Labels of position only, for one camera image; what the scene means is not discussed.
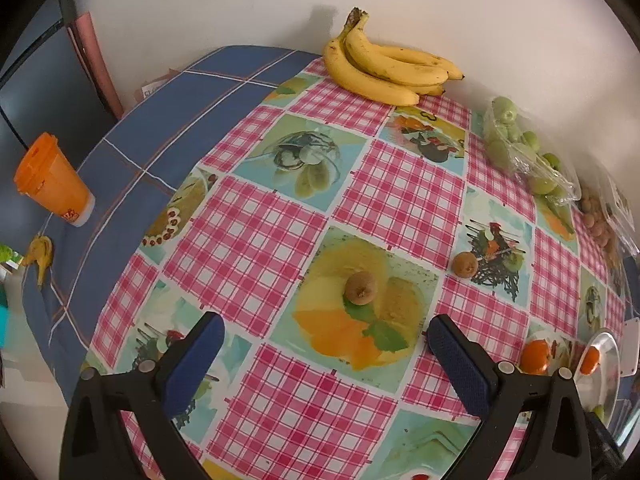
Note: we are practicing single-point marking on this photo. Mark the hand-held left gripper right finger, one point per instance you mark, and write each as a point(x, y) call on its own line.
point(457, 360)

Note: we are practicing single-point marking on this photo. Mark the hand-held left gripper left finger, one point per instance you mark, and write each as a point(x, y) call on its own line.
point(197, 355)

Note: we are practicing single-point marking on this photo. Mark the orange mandarin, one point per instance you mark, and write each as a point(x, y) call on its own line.
point(590, 360)
point(537, 356)

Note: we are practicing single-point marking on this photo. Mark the round metal plate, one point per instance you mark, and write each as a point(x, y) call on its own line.
point(605, 360)

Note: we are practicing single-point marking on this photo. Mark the bag of green apples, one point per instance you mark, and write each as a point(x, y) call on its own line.
point(515, 152)

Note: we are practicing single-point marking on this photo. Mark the brown kiwi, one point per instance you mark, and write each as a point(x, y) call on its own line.
point(360, 287)
point(464, 264)

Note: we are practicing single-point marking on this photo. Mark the white plastic device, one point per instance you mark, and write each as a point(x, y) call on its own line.
point(631, 345)

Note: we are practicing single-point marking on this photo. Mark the checkered picture-print tablecloth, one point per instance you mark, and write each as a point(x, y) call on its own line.
point(400, 195)

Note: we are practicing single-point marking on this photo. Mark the small yellow banana toy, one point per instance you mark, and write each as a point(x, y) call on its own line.
point(40, 252)

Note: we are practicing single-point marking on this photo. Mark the teal box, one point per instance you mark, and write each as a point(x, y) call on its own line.
point(4, 325)

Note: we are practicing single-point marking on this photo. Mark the pack of brown kiwis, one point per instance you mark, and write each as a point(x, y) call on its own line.
point(597, 220)

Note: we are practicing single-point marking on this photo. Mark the green packet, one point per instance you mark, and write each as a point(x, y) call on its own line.
point(9, 255)

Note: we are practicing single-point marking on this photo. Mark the orange plastic cup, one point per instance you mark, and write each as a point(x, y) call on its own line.
point(50, 180)

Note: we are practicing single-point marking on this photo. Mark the bunch of yellow bananas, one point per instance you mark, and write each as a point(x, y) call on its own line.
point(370, 77)

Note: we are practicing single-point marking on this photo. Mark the dark grey cabinet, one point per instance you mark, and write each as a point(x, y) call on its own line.
point(55, 90)

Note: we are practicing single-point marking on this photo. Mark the pink rolled mat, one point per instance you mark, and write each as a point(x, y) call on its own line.
point(97, 60)

